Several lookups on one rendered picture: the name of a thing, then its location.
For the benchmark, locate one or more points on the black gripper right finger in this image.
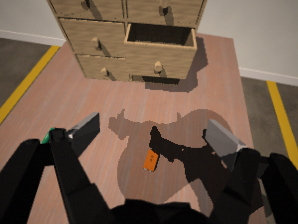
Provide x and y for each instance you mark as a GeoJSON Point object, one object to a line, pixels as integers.
{"type": "Point", "coordinates": [278, 174]}

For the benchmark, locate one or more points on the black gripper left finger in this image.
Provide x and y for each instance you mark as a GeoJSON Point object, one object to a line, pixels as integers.
{"type": "Point", "coordinates": [19, 178]}

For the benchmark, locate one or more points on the orange nine-volt battery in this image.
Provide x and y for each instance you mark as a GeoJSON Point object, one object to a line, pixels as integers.
{"type": "Point", "coordinates": [150, 161]}

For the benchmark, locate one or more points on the light wooden drawer front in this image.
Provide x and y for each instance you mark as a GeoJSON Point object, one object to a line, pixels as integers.
{"type": "Point", "coordinates": [159, 60]}
{"type": "Point", "coordinates": [177, 11]}
{"type": "Point", "coordinates": [114, 67]}
{"type": "Point", "coordinates": [94, 8]}
{"type": "Point", "coordinates": [106, 37]}

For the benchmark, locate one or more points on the small wooden chest of drawers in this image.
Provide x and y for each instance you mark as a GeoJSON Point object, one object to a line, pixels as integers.
{"type": "Point", "coordinates": [126, 20]}

